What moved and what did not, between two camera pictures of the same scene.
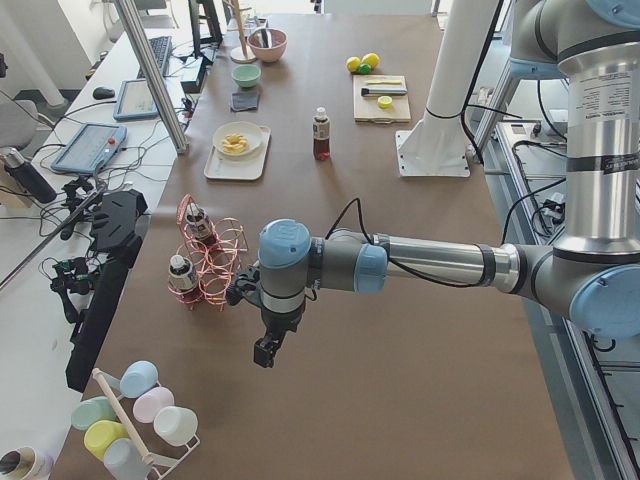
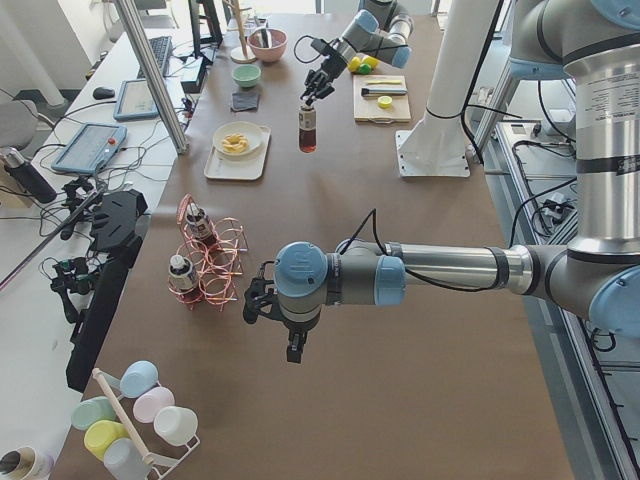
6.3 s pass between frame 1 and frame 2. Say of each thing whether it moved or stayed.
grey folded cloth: stayed
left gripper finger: moved
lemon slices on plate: stayed
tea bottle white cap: moved
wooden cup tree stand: stayed
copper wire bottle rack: stayed
